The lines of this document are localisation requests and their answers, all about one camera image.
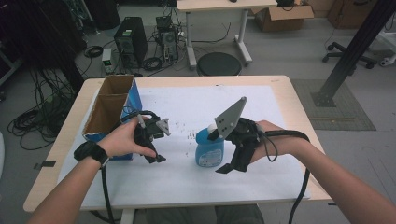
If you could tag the black office chair base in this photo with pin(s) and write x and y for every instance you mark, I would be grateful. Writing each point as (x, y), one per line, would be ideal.
(344, 53)

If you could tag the closed brown cardboard box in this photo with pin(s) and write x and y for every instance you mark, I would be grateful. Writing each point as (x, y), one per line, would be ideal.
(351, 14)

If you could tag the blue cardboard box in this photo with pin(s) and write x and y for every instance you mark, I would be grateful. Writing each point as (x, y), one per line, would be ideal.
(106, 115)

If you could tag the white table mat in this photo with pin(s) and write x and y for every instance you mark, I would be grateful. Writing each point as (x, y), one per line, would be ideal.
(186, 183)

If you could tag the person's left hand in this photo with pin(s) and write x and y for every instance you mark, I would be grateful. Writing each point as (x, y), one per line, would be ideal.
(120, 140)

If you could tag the grey power supply unit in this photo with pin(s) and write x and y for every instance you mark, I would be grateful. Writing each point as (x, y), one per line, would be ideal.
(107, 59)

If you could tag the blue bottle with white cap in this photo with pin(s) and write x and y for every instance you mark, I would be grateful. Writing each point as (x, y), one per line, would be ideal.
(208, 152)

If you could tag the small black computer tower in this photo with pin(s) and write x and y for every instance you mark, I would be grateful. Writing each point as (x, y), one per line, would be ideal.
(168, 43)

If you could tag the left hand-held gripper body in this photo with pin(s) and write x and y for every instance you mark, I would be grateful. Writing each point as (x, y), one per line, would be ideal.
(149, 132)

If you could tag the black metal post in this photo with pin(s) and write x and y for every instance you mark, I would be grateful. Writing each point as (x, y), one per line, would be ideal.
(351, 53)

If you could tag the round black stool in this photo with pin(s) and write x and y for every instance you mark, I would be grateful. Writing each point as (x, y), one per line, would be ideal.
(219, 64)

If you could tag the open brown cardboard box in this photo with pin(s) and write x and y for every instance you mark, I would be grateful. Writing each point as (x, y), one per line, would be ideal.
(280, 18)

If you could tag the large black computer tower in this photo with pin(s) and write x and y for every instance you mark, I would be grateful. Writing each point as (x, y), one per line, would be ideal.
(130, 42)

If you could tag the wooden desk with white legs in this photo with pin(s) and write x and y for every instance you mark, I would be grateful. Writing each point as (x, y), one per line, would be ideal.
(218, 4)

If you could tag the person's right hand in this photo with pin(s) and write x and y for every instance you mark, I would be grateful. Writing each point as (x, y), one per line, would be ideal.
(280, 141)

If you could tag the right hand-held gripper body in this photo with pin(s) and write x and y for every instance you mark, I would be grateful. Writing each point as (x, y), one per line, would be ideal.
(244, 132)

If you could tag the grey floor mat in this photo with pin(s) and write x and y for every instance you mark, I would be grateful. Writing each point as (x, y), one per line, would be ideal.
(342, 115)

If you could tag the black curtain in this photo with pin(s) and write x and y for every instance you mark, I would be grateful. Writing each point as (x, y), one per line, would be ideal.
(37, 34)

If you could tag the light wooden table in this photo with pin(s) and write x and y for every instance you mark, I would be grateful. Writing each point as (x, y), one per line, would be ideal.
(299, 102)

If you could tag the black wristwatch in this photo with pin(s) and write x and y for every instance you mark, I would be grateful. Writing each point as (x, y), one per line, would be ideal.
(90, 151)

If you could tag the black floor tape strip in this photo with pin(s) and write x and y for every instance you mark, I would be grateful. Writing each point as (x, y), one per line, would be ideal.
(45, 164)

